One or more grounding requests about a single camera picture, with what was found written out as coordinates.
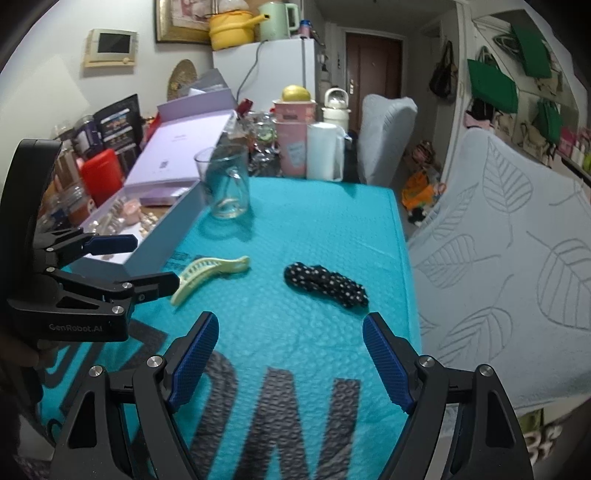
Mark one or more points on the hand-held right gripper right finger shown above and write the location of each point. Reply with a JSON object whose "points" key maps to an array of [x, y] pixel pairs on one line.
{"points": [[385, 364]]}

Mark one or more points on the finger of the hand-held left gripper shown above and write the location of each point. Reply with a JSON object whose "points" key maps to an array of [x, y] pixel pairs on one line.
{"points": [[113, 243], [154, 285]]}

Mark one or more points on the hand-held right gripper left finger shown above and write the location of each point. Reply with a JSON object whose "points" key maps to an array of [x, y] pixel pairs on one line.
{"points": [[196, 362]]}

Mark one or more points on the pearl hair clip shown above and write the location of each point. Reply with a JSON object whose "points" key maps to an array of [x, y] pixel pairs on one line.
{"points": [[147, 225]]}

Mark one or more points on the pale yellow hair claw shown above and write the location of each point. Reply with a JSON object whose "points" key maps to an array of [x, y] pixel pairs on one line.
{"points": [[203, 270]]}

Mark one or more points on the black polka-dot scrunchie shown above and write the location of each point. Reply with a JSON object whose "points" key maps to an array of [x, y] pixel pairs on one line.
{"points": [[323, 282]]}

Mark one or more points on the lavender gift box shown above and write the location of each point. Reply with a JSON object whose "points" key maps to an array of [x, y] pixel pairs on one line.
{"points": [[175, 147]]}

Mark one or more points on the pink round compact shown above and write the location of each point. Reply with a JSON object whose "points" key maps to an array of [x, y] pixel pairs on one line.
{"points": [[134, 208]]}

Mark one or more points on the brown jar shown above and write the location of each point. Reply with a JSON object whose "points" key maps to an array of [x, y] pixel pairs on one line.
{"points": [[74, 207]]}

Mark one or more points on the red plastic container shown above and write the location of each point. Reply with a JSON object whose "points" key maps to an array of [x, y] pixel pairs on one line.
{"points": [[104, 177]]}

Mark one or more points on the clear glass cup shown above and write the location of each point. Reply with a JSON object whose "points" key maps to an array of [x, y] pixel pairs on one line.
{"points": [[226, 194]]}

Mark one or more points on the black framed board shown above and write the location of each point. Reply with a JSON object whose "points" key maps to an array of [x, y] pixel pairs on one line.
{"points": [[117, 124]]}

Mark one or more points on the grey leaf-pattern covered chair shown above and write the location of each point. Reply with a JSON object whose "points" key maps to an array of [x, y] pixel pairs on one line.
{"points": [[508, 277]]}

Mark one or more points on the teal printed mat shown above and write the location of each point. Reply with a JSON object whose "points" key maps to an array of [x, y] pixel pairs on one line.
{"points": [[300, 221]]}

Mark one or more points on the pile of slippers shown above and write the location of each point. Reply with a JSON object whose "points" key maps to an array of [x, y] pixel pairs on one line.
{"points": [[540, 438]]}

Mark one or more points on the woven straw fan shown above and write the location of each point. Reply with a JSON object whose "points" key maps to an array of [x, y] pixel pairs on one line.
{"points": [[182, 78]]}

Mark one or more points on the orange bag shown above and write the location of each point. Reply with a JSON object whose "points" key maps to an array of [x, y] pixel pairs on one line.
{"points": [[420, 189]]}

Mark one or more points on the glass jar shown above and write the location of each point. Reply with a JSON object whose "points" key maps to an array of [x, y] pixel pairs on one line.
{"points": [[263, 136]]}

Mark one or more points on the stack of pink cups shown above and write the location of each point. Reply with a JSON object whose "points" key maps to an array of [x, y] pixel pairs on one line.
{"points": [[293, 138]]}

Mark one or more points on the white water bottle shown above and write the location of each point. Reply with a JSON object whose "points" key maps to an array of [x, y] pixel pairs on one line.
{"points": [[325, 152]]}

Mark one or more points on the yellow fruit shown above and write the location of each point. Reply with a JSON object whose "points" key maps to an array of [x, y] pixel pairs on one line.
{"points": [[295, 93]]}

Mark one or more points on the white refrigerator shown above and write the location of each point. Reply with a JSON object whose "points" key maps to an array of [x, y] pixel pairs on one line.
{"points": [[277, 69]]}

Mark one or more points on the yellow enamel pot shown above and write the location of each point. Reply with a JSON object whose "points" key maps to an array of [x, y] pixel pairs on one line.
{"points": [[231, 30]]}

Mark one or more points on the light green electric kettle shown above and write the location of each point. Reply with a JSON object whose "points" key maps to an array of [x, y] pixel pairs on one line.
{"points": [[274, 21]]}

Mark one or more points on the green tote bag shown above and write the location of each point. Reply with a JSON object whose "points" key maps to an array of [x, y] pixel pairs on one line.
{"points": [[549, 122], [531, 50], [491, 85]]}

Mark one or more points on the black hanging bag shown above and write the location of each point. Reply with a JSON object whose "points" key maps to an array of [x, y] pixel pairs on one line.
{"points": [[443, 76]]}

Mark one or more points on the brown wooden door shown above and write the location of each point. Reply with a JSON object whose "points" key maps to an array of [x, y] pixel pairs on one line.
{"points": [[374, 64]]}

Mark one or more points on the wall intercom panel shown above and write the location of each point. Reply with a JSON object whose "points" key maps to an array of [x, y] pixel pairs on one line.
{"points": [[111, 46]]}

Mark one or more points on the framed wall picture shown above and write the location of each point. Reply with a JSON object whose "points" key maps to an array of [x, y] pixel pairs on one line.
{"points": [[182, 21]]}

